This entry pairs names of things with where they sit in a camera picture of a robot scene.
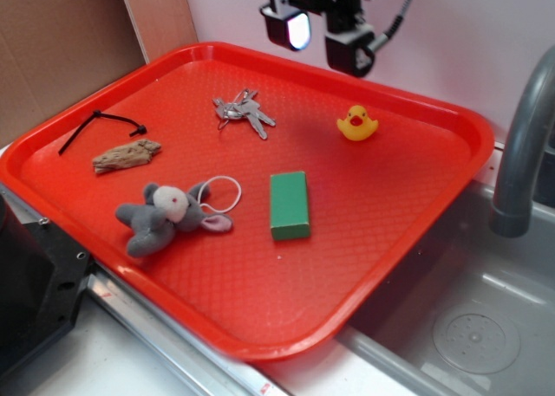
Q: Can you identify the green rectangular block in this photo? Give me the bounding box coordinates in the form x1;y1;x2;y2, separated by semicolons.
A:
270;172;311;241

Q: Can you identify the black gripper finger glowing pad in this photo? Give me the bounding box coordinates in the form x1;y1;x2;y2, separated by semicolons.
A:
260;5;311;51
325;28;375;78

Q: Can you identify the red plastic tray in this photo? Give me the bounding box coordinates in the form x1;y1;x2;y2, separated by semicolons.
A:
1;43;493;361

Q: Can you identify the aluminium rail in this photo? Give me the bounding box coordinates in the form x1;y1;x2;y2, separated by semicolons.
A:
0;183;287;396

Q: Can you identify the bunch of silver keys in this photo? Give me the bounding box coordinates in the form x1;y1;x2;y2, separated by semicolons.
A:
212;88;276;140

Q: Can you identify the brown wood piece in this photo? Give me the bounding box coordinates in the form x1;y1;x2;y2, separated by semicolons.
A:
92;139;161;174

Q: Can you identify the grey braided sensor cable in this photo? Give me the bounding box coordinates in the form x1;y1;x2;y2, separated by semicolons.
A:
368;0;421;55

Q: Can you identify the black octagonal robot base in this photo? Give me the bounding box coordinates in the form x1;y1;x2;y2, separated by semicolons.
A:
1;199;91;378

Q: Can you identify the grey sink faucet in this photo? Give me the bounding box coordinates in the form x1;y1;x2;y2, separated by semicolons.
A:
489;48;554;237

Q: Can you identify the grey sink basin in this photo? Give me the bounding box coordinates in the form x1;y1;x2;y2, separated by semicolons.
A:
338;183;554;395

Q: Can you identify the brown cardboard panel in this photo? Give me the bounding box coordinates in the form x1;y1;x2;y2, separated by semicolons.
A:
1;0;197;146

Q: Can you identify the yellow rubber duck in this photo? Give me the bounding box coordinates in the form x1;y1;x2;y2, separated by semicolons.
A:
336;105;379;141

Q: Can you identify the dark cord with knots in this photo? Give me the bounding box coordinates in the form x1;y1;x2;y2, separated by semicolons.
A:
57;109;148;157

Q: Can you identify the grey plush bunny keychain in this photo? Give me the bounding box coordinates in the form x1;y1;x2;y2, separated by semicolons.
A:
115;176;242;258

